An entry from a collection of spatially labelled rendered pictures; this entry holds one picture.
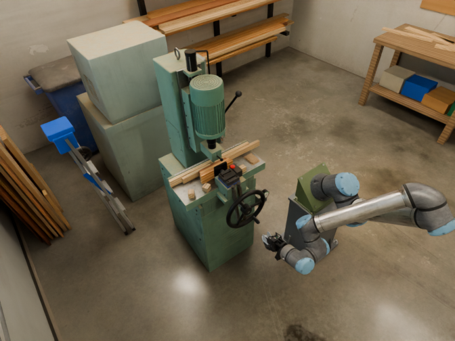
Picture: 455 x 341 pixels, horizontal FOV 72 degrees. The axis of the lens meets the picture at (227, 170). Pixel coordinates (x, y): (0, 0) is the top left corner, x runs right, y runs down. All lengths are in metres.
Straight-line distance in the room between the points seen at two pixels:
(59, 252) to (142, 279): 0.80
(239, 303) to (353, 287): 0.86
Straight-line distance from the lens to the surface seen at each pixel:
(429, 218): 1.66
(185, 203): 1.83
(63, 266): 2.98
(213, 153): 1.87
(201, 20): 3.80
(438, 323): 2.79
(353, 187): 2.07
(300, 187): 2.18
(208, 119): 1.68
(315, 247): 1.72
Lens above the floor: 2.30
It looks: 45 degrees down
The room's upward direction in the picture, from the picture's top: 3 degrees counter-clockwise
